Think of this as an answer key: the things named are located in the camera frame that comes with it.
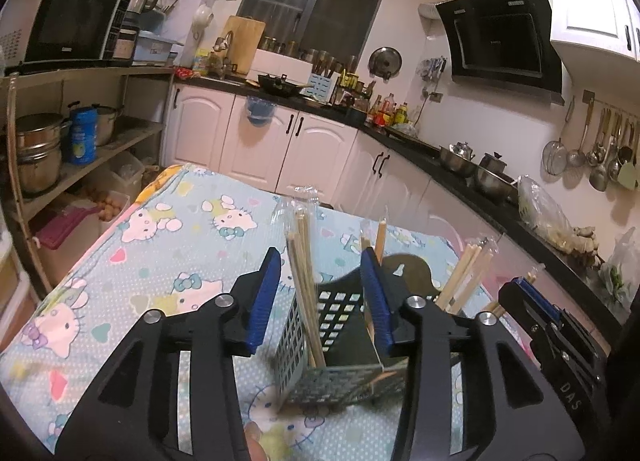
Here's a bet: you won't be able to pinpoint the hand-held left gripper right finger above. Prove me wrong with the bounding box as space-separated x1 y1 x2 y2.
360 247 586 461

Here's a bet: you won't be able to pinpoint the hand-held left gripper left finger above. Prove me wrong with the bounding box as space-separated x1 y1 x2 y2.
55 247 283 461

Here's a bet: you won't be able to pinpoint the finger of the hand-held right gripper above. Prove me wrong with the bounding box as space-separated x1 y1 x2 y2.
498 281 546 342
517 278 566 329

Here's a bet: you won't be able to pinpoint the green plastic utensil holder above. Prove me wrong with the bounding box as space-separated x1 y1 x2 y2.
274 252 453 409

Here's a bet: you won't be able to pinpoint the ginger roots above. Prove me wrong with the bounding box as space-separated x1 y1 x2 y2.
555 223 601 257

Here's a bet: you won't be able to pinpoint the plastic bag of greens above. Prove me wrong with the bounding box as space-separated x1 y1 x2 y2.
597 227 638 314

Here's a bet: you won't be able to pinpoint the clear plastic bag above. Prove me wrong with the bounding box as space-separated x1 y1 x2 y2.
517 175 576 247

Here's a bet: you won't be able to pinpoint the blue cartoon printed blanket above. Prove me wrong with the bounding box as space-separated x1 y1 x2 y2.
0 163 501 461

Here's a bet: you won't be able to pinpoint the large steel ladle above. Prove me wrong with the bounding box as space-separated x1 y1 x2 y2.
589 108 611 192

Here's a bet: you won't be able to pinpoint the steel mesh strainer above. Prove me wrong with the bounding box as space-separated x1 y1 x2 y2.
542 96 576 176

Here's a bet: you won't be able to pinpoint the small steel ladle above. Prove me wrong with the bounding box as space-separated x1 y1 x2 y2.
567 101 587 166

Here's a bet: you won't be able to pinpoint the green spatula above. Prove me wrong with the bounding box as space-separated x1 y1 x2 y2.
619 121 638 192

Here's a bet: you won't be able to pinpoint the steel bowl pot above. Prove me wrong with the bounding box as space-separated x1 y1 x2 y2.
439 142 478 178

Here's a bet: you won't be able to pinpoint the black kitchen countertop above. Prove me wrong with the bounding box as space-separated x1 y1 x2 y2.
172 73 626 337

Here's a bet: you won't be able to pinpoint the container of eggs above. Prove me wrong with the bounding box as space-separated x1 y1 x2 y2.
80 186 132 237

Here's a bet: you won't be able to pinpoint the group of condiment bottles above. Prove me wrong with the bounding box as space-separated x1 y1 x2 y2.
332 56 416 134

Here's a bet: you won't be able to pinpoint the blue plastic bag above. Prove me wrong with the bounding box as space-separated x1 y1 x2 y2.
245 96 277 126

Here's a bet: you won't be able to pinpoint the pink lidded box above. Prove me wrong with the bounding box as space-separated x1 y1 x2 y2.
30 205 103 287

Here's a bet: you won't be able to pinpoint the black wok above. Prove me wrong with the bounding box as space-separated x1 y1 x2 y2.
257 72 313 98

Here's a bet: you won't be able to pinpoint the blue knife holder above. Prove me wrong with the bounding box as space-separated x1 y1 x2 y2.
309 72 337 100

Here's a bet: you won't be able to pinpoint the white box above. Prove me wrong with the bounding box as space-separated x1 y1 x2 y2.
250 48 316 84

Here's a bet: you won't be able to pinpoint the blue tin can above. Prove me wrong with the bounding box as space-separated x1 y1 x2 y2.
67 106 98 166

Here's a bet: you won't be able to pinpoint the row of spice jars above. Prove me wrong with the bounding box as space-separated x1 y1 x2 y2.
257 35 346 76

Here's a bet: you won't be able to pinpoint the black range hood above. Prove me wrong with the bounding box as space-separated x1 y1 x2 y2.
435 0 566 104

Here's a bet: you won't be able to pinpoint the wooden cutting board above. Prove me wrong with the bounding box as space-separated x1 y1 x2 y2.
220 15 267 76

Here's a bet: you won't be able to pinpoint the kitchen faucet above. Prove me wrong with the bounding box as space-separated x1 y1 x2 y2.
214 30 236 76

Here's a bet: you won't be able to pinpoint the steel stockpot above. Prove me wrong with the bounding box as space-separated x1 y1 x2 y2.
12 113 68 194

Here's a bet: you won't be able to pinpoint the wooden pole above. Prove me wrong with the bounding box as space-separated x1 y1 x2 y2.
5 73 43 254

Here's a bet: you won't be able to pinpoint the blue storage container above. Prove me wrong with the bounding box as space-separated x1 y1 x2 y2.
134 30 185 66

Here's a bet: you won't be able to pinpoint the wooden shelf rack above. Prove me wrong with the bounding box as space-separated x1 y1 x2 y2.
0 63 176 292

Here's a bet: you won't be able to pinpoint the black microwave oven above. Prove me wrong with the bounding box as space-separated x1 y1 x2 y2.
0 0 132 68

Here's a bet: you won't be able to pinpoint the wall utensil rail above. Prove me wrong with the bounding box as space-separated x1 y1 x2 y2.
582 90 640 124

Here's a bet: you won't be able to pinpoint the steel pot with handles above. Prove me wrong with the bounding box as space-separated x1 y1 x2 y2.
95 106 125 146

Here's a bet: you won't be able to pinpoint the wall hung pan lid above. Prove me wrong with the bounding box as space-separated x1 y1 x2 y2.
369 46 403 80

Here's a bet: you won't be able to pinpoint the white wall cabinet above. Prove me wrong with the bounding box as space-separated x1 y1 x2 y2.
549 0 640 62

